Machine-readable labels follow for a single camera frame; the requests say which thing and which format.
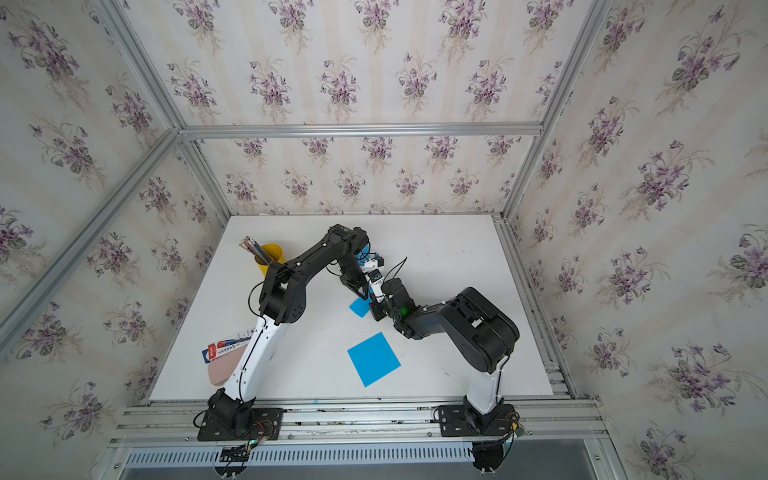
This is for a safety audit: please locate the blue paper sheet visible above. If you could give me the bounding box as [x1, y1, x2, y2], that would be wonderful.
[349, 298, 371, 318]
[347, 333, 401, 387]

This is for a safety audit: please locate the blue paper sheet front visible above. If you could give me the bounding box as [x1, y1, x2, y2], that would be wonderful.
[347, 333, 401, 387]

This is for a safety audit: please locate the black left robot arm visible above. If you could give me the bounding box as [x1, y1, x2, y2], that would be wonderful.
[209, 224, 370, 411]

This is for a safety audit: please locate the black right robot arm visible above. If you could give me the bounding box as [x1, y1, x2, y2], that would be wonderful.
[369, 279, 520, 416]

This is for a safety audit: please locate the yellow pen cup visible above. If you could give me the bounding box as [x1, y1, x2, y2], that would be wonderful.
[255, 244, 286, 275]

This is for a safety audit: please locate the white pen box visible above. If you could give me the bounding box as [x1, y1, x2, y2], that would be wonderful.
[202, 332, 252, 364]

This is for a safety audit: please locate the pink pencil case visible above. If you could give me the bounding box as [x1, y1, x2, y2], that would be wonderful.
[207, 345, 247, 386]

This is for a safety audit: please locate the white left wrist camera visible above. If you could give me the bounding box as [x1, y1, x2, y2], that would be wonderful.
[357, 252, 384, 272]

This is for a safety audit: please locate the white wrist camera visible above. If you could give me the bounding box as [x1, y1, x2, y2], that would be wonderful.
[366, 269, 385, 302]
[357, 252, 384, 272]

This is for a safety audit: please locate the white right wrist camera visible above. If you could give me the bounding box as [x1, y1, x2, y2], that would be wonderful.
[366, 269, 385, 302]

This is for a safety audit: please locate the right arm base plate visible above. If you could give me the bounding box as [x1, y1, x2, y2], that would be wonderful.
[435, 403, 520, 438]

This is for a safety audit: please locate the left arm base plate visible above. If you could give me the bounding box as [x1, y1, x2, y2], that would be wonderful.
[197, 408, 285, 442]

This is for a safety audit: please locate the aluminium rail frame front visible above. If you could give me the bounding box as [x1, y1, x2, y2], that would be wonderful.
[91, 397, 627, 479]

